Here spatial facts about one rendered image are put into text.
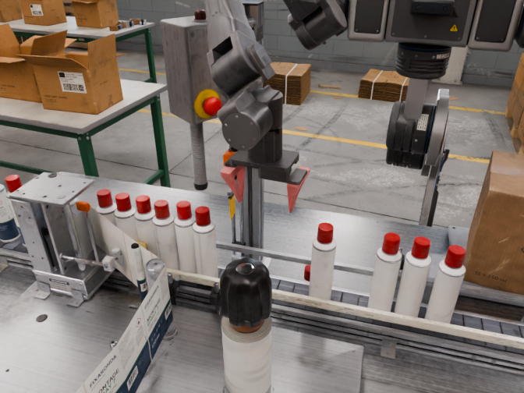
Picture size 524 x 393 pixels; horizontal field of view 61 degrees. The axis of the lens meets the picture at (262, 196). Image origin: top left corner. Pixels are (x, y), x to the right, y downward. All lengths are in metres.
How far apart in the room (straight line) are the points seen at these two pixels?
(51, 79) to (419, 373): 2.26
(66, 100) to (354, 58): 4.43
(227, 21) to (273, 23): 5.84
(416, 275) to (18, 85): 2.49
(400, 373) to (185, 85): 0.73
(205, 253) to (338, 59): 5.50
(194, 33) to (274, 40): 5.73
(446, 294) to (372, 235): 0.46
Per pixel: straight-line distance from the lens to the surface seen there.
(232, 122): 0.63
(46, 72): 2.67
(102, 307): 1.11
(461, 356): 1.09
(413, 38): 1.25
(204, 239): 1.02
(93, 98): 2.55
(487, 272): 1.25
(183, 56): 0.88
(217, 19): 0.74
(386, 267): 0.97
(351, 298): 1.09
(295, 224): 1.40
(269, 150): 0.71
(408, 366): 1.05
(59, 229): 1.08
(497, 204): 1.14
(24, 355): 1.07
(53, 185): 1.07
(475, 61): 6.25
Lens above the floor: 1.62
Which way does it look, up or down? 31 degrees down
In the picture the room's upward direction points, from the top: straight up
